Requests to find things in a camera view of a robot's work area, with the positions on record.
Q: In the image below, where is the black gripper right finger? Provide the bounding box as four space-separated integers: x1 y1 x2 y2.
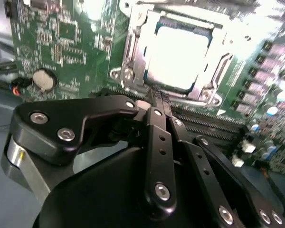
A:
161 92 285 228

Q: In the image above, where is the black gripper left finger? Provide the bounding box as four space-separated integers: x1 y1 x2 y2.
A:
10 85 178 215

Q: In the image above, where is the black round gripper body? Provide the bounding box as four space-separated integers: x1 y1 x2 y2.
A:
31 146 219 228

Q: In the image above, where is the thin wire locking lever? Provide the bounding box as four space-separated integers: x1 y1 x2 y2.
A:
109 66 224 106

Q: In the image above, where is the metal socket cover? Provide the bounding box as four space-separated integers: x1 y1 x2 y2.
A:
118 4 259 105

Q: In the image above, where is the silver square CPU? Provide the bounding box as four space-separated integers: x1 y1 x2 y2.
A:
143 18 216 95

